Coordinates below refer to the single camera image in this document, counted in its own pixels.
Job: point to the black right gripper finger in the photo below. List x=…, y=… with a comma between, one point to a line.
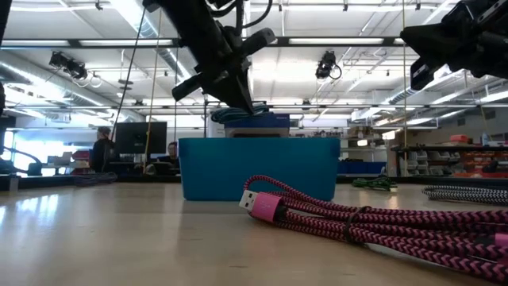
x=434, y=51
x=432, y=32

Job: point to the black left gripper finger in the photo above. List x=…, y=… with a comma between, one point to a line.
x=222, y=85
x=243, y=81

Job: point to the blue plastic bin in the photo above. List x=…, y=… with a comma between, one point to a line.
x=258, y=167

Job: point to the blue cardboard box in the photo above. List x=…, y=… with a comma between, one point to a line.
x=262, y=121

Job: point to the seated person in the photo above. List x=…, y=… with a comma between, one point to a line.
x=172, y=153

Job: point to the black computer monitor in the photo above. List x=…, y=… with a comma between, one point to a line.
x=139, y=137

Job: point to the storage shelving with bins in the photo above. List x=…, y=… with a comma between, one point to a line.
x=448, y=163

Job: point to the standing person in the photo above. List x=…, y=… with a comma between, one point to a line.
x=102, y=153

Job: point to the blue storage crates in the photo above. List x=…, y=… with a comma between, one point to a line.
x=361, y=167

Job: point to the black ceiling camera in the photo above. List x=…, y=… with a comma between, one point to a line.
x=326, y=63

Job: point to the black overhead camera rig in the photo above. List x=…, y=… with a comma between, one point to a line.
x=67, y=64

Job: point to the black aluminium table frame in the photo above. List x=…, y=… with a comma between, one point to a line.
x=39, y=182

